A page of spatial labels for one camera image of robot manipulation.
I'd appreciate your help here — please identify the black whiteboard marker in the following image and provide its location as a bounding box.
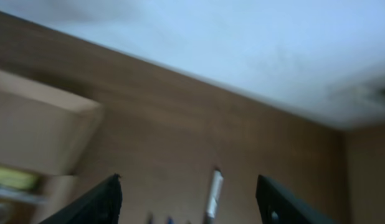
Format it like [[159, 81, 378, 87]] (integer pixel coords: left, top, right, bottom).
[[203, 167, 224, 224]]

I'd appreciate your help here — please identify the yellow tape roll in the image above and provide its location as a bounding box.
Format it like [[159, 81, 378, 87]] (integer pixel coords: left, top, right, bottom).
[[0, 203, 13, 224]]

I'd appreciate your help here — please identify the blue whiteboard marker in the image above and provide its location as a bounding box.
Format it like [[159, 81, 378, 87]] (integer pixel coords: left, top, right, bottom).
[[0, 187, 47, 205]]

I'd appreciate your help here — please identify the cardboard box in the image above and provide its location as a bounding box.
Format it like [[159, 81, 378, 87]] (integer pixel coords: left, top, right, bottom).
[[0, 70, 103, 223]]

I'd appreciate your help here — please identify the yellow highlighter marker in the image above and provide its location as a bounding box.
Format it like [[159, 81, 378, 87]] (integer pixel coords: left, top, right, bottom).
[[0, 166, 39, 190]]

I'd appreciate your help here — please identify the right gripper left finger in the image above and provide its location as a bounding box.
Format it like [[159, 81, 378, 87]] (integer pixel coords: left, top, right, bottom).
[[39, 174, 123, 224]]

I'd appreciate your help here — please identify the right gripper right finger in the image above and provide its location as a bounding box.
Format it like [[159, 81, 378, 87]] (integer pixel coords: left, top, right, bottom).
[[255, 175, 335, 224]]

